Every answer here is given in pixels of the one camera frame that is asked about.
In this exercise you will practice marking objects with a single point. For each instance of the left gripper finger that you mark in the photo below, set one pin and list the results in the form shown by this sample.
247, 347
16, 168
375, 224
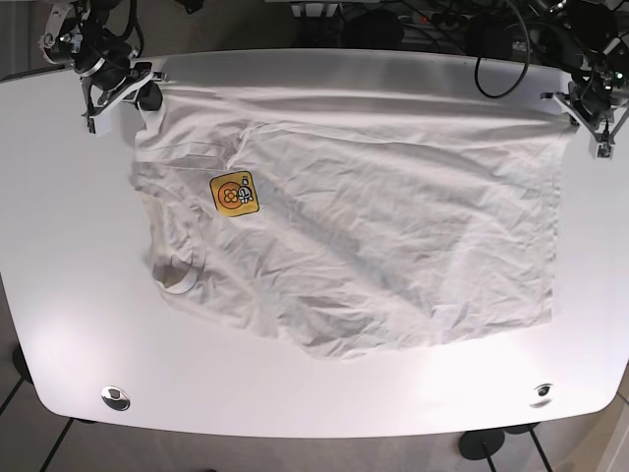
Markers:
603, 148

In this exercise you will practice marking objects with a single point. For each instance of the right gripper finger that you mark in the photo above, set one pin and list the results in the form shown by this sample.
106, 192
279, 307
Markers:
149, 98
99, 124

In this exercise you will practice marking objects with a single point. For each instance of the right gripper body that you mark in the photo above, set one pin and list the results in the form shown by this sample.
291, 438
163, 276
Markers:
108, 64

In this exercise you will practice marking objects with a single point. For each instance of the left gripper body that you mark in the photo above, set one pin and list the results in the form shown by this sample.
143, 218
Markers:
598, 99

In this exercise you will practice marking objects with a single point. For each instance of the white T-shirt yellow patch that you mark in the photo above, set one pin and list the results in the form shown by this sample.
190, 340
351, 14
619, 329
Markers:
347, 222

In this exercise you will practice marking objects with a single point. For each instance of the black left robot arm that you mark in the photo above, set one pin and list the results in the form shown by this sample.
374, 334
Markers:
593, 50

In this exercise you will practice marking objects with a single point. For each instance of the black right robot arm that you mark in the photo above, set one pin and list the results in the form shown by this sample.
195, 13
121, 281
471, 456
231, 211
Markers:
109, 65

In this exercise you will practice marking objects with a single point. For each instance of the right silver table grommet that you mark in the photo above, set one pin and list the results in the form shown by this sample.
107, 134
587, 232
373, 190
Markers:
542, 395

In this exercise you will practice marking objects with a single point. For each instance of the silver table grommet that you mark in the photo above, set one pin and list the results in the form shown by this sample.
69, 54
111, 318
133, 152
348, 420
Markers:
542, 395
115, 398

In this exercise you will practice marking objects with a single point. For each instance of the left silver table grommet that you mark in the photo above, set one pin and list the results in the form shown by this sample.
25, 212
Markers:
115, 398

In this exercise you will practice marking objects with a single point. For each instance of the black round stand base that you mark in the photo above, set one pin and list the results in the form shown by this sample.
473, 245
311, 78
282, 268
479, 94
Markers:
481, 444

